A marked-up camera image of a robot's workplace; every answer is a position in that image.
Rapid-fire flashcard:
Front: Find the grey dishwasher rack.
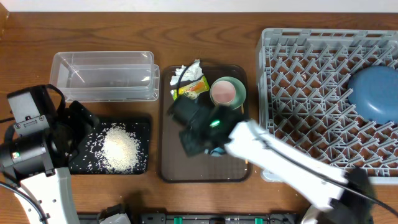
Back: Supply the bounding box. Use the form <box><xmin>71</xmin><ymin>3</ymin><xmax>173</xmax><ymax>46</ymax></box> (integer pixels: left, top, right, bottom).
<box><xmin>256</xmin><ymin>28</ymin><xmax>397</xmax><ymax>185</ymax></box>

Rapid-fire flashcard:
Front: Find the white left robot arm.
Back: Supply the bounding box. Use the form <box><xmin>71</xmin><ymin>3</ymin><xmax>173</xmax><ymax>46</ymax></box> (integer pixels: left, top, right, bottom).
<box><xmin>1</xmin><ymin>101</ymin><xmax>99</xmax><ymax>223</ymax></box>

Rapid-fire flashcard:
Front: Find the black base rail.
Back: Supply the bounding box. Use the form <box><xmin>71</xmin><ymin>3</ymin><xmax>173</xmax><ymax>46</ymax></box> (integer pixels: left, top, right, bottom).
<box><xmin>77</xmin><ymin>212</ymin><xmax>302</xmax><ymax>224</ymax></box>

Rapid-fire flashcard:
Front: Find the wooden chopstick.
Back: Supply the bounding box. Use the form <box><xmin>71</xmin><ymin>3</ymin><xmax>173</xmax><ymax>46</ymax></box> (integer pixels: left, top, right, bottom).
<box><xmin>241</xmin><ymin>104</ymin><xmax>248</xmax><ymax>164</ymax></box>

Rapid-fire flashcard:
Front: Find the light blue bowl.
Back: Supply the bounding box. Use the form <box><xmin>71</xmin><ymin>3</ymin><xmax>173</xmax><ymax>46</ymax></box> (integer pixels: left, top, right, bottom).
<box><xmin>205</xmin><ymin>147</ymin><xmax>226</xmax><ymax>157</ymax></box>

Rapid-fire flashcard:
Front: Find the brown serving tray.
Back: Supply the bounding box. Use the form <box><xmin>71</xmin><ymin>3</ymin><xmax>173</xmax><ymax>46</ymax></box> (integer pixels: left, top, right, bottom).
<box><xmin>157</xmin><ymin>66</ymin><xmax>252</xmax><ymax>183</ymax></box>

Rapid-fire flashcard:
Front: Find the black plastic tray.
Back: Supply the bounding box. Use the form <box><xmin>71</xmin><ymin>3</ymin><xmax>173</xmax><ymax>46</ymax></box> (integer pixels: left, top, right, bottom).
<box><xmin>68</xmin><ymin>115</ymin><xmax>152</xmax><ymax>175</ymax></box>

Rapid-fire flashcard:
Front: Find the pile of white rice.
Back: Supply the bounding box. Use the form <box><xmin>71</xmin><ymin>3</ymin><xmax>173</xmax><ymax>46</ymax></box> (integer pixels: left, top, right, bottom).
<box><xmin>73</xmin><ymin>123</ymin><xmax>149</xmax><ymax>174</ymax></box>

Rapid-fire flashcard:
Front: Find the pink cup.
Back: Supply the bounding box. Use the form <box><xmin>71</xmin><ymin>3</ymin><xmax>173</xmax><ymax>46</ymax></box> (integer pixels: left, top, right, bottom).
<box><xmin>210</xmin><ymin>80</ymin><xmax>236</xmax><ymax>105</ymax></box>

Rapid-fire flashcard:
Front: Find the clear plastic bin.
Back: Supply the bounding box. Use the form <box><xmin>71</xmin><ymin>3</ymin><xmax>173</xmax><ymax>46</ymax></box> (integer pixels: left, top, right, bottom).
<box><xmin>49</xmin><ymin>51</ymin><xmax>160</xmax><ymax>103</ymax></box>

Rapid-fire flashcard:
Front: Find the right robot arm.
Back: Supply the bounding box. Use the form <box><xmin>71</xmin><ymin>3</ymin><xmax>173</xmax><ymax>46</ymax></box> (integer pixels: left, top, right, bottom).
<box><xmin>168</xmin><ymin>100</ymin><xmax>376</xmax><ymax>223</ymax></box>

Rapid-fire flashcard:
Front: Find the green bowl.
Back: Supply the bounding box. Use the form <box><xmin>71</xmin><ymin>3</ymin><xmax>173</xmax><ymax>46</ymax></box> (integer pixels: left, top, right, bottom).
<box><xmin>210</xmin><ymin>77</ymin><xmax>246</xmax><ymax>109</ymax></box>

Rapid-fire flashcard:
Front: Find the crumpled white tissue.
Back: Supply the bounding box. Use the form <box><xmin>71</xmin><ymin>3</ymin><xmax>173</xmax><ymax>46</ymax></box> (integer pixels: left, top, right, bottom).
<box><xmin>170</xmin><ymin>59</ymin><xmax>203</xmax><ymax>86</ymax></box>

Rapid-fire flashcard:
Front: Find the dark blue plate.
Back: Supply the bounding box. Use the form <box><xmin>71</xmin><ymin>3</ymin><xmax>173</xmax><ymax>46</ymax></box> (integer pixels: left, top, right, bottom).
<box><xmin>348</xmin><ymin>66</ymin><xmax>397</xmax><ymax>124</ymax></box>

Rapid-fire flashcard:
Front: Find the yellow snack wrapper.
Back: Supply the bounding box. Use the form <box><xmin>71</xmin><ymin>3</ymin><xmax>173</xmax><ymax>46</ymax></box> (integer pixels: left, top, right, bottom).
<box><xmin>170</xmin><ymin>76</ymin><xmax>210</xmax><ymax>100</ymax></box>

